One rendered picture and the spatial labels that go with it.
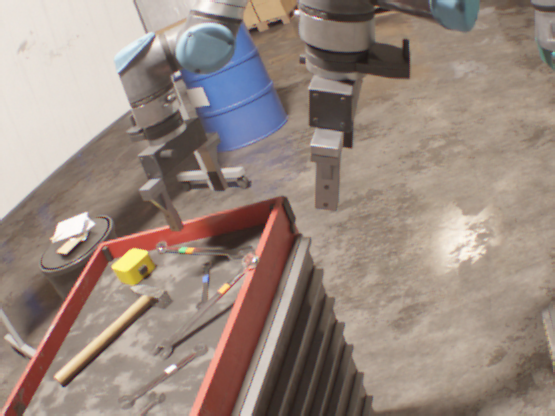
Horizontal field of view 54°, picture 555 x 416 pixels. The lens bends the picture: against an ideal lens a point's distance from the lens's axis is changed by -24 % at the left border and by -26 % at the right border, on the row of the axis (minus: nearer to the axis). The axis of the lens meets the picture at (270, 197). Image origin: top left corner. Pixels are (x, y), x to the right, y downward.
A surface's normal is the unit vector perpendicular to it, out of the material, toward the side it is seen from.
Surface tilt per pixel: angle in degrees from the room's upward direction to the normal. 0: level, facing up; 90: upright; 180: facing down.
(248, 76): 90
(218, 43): 94
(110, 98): 90
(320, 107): 97
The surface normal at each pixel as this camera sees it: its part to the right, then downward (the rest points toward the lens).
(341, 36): 0.00, 0.61
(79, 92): 0.74, -0.02
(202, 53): 0.14, 0.43
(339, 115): -0.23, 0.59
